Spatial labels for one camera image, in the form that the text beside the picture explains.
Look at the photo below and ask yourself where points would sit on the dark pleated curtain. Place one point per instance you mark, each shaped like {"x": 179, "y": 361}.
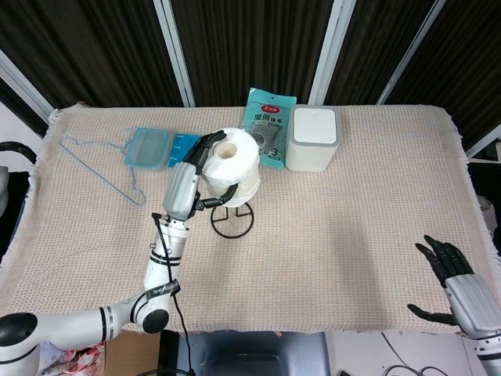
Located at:
{"x": 254, "y": 39}

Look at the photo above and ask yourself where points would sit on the white lidded trash bin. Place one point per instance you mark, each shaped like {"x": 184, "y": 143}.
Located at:
{"x": 313, "y": 129}

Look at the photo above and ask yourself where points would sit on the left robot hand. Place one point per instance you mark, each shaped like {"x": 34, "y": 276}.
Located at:
{"x": 180, "y": 188}

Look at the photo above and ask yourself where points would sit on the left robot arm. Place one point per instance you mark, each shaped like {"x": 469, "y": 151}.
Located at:
{"x": 160, "y": 270}

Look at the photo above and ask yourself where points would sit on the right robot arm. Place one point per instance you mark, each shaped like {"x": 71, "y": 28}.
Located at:
{"x": 491, "y": 356}

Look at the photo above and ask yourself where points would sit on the teal cleaning cloth packet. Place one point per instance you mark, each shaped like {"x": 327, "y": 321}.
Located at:
{"x": 266, "y": 113}

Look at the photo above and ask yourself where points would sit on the beige waffle tablecloth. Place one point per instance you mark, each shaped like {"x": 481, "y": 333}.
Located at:
{"x": 313, "y": 235}

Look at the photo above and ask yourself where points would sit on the blue flat cardboard box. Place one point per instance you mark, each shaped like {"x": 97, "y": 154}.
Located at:
{"x": 180, "y": 149}

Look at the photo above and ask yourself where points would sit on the floral patterned cloth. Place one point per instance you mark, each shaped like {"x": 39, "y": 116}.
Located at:
{"x": 74, "y": 360}

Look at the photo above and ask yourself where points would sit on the white paper towel roll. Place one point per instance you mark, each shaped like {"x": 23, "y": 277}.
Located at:
{"x": 242, "y": 172}

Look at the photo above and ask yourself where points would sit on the white frame post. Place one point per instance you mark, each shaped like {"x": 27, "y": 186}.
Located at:
{"x": 178, "y": 51}
{"x": 330, "y": 51}
{"x": 407, "y": 51}
{"x": 23, "y": 84}
{"x": 485, "y": 148}

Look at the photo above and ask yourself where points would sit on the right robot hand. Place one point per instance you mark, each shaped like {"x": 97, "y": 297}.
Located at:
{"x": 469, "y": 301}

